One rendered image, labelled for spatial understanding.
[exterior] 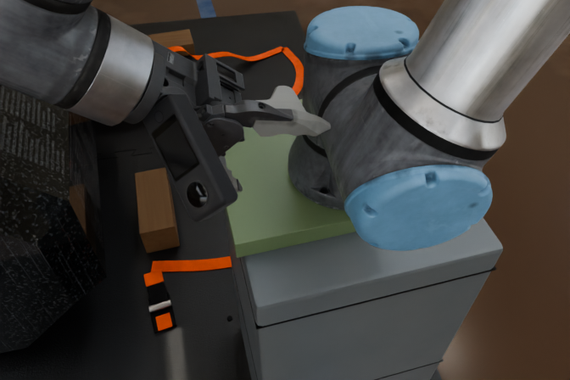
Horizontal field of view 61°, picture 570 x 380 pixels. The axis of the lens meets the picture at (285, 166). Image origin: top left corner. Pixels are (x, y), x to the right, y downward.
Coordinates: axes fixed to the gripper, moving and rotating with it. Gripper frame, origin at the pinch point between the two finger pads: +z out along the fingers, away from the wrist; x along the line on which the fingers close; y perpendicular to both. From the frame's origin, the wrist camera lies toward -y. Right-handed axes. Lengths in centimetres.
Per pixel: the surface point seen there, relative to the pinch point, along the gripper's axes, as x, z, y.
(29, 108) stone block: 75, -6, 61
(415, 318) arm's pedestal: 11.3, 41.9, -10.6
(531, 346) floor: 22, 132, -8
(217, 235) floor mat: 93, 70, 49
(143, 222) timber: 102, 45, 52
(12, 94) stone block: 76, -10, 64
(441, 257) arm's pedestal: -1.4, 31.4, -6.3
